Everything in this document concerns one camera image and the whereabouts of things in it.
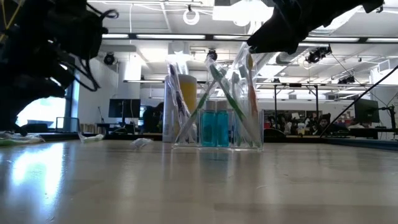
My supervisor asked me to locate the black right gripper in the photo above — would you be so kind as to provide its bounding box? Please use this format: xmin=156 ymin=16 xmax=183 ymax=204
xmin=246 ymin=0 xmax=331 ymax=55

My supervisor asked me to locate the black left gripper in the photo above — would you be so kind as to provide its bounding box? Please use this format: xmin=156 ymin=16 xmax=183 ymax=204
xmin=0 ymin=60 xmax=76 ymax=138

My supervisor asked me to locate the green white toothbrush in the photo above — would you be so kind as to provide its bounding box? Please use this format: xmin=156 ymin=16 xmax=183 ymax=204
xmin=205 ymin=55 xmax=254 ymax=147
xmin=77 ymin=132 xmax=106 ymax=144
xmin=0 ymin=130 xmax=46 ymax=147
xmin=175 ymin=70 xmax=228 ymax=144

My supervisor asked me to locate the orange white toothbrush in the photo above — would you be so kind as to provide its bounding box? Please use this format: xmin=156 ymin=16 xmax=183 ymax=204
xmin=239 ymin=42 xmax=261 ymax=147

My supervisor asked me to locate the blue mouthwash bottle white cap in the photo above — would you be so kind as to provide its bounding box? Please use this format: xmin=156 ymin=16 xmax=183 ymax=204
xmin=200 ymin=100 xmax=218 ymax=147
xmin=216 ymin=100 xmax=230 ymax=147

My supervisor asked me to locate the purple white toothbrush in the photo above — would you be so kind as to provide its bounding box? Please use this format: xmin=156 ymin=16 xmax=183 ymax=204
xmin=165 ymin=60 xmax=197 ymax=143

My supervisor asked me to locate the large window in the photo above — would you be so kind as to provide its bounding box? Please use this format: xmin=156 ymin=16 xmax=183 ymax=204
xmin=15 ymin=79 xmax=80 ymax=133

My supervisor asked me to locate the bright ceiling light panel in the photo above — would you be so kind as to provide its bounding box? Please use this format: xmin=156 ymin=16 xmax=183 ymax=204
xmin=213 ymin=0 xmax=274 ymax=22

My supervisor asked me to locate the person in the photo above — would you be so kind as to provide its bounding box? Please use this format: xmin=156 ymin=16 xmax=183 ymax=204
xmin=142 ymin=101 xmax=165 ymax=134
xmin=313 ymin=113 xmax=332 ymax=135

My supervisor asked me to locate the long ceiling light strip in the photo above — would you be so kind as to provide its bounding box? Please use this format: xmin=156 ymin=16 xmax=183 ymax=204
xmin=101 ymin=32 xmax=398 ymax=44

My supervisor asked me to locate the black computer monitor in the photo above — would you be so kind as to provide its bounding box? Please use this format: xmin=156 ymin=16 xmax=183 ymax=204
xmin=353 ymin=96 xmax=381 ymax=124
xmin=108 ymin=98 xmax=141 ymax=119

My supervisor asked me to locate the clear acrylic organizer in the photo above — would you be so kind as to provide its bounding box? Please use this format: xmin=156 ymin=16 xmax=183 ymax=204
xmin=172 ymin=107 xmax=265 ymax=152

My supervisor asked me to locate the black ceiling-mounted camera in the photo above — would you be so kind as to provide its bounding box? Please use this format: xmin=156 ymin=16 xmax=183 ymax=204
xmin=337 ymin=75 xmax=357 ymax=85
xmin=306 ymin=45 xmax=333 ymax=65

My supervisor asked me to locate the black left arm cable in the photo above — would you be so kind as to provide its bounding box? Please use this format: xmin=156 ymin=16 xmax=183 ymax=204
xmin=60 ymin=8 xmax=121 ymax=93

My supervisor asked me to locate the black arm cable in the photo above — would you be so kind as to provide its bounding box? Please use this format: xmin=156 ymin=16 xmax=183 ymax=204
xmin=319 ymin=63 xmax=398 ymax=138
xmin=60 ymin=8 xmax=121 ymax=93

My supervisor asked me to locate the white ceiling ring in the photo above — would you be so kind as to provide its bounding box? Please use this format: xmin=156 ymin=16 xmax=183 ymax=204
xmin=182 ymin=7 xmax=200 ymax=26

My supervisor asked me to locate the yellow cable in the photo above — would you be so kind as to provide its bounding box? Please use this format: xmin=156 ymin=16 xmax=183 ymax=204
xmin=0 ymin=0 xmax=24 ymax=43

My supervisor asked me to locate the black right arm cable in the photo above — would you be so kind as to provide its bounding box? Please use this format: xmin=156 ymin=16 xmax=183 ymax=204
xmin=319 ymin=63 xmax=398 ymax=138

